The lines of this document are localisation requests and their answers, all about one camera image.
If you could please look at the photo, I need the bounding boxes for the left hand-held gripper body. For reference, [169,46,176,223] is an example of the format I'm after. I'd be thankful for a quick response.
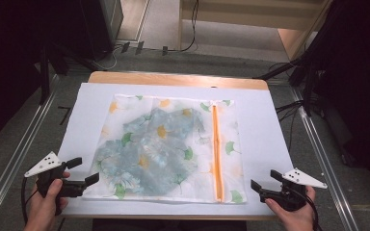
[24,151,87,198]

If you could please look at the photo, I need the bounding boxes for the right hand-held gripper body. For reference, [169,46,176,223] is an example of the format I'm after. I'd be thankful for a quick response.
[258,167,329,213]

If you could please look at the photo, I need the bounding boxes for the floral mesh laundry bag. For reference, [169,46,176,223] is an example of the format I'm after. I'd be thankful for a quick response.
[82,93,249,205]

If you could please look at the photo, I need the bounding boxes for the blue floral garment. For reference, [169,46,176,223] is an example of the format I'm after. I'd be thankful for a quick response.
[94,107,206,197]

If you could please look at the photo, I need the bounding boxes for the person's right hand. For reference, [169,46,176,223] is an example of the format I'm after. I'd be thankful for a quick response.
[264,186,317,231]

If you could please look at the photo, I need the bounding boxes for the person's left hand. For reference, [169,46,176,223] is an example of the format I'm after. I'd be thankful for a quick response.
[23,171,71,231]

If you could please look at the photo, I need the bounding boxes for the white table sheet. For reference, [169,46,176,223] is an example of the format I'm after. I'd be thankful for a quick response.
[57,82,295,218]

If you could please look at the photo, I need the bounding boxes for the black metal stand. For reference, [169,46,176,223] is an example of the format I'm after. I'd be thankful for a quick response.
[38,40,98,106]
[252,57,320,117]

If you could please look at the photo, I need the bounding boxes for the dark curtain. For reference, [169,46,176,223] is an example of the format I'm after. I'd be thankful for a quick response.
[0,0,88,152]
[302,0,370,196]

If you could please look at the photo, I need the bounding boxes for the black cabinet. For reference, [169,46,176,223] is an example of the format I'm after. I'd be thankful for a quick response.
[79,0,125,61]

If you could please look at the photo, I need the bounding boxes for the aluminium rail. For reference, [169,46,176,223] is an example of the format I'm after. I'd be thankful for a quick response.
[0,73,61,231]
[289,88,361,231]

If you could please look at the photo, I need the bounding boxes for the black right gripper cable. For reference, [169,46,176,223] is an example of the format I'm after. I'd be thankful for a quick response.
[302,191,324,231]

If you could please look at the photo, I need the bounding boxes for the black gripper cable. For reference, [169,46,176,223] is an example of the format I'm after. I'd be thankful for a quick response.
[20,177,40,224]
[302,191,324,231]

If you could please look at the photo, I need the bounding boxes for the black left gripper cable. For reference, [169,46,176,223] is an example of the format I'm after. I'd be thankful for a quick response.
[20,177,40,224]

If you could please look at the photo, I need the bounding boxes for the black floor cables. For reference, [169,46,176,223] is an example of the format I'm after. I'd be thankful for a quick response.
[274,99,305,152]

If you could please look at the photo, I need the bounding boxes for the white floor cable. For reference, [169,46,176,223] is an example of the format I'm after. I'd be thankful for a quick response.
[93,44,125,71]

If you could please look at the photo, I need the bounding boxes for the wooden shelf frame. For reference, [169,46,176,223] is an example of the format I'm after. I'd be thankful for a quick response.
[177,0,332,63]

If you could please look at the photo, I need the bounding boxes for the black hanging cable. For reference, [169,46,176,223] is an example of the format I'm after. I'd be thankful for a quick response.
[165,0,200,54]

